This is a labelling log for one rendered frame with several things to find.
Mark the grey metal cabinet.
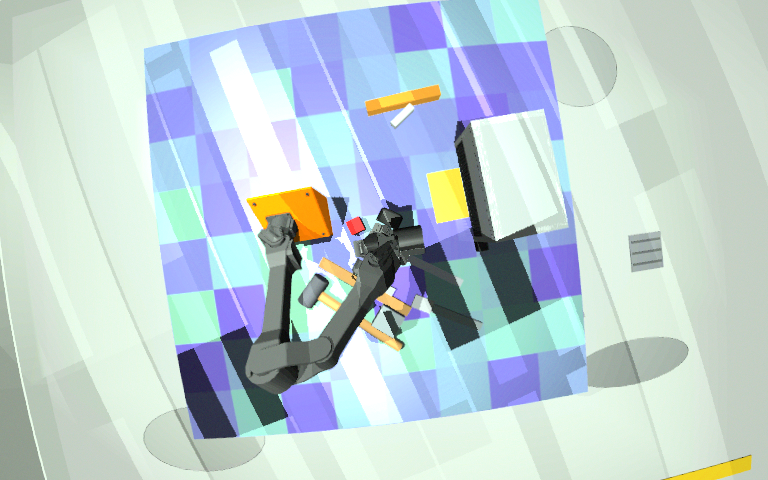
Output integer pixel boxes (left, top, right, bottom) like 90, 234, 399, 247
427, 109, 569, 252

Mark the yellow bar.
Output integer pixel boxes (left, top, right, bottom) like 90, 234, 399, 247
365, 85, 441, 117

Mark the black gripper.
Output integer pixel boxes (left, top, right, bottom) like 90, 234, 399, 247
352, 207, 403, 275

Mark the brown cylinder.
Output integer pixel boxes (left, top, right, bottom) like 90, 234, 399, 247
407, 255, 464, 287

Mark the orange bar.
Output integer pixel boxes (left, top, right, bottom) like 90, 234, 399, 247
318, 257, 412, 316

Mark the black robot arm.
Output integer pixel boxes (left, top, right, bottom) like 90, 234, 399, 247
245, 212, 425, 395

